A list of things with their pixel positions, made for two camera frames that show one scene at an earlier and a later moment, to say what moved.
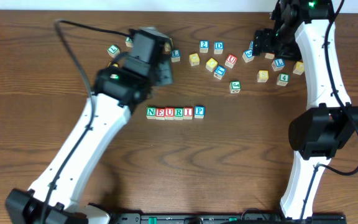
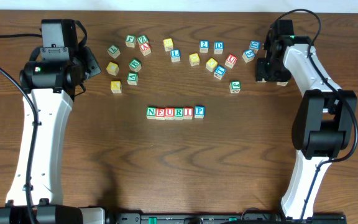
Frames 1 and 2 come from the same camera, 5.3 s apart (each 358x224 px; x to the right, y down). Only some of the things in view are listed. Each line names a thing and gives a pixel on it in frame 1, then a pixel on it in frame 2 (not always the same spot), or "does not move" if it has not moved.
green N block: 151,112 does not move
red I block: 188,113 does not move
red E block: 160,113 does not move
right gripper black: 260,43 → 266,73
